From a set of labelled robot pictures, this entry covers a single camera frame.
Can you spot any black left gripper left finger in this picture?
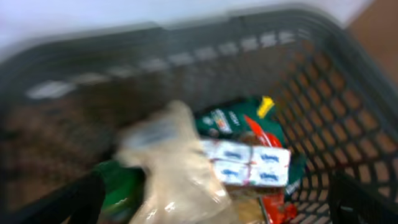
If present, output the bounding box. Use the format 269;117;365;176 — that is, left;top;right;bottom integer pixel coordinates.
1;172;106;224

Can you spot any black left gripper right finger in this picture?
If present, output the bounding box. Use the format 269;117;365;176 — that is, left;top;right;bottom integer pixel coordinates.
328;172;397;224

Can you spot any green lid glass jar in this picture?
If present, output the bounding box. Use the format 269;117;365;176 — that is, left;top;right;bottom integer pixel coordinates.
94;160;146;224

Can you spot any red spaghetti pasta packet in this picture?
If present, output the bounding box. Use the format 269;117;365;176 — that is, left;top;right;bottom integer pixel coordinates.
229;186;298;224

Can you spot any blue Kleenex tissue pack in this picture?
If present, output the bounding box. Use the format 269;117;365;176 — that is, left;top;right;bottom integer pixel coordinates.
201;139;290;187

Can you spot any green coffee sachet bag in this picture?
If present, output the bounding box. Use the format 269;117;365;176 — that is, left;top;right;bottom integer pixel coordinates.
195;96;306;196

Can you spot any grey plastic slotted basket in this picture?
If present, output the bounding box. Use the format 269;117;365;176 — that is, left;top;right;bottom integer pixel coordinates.
1;9;397;223

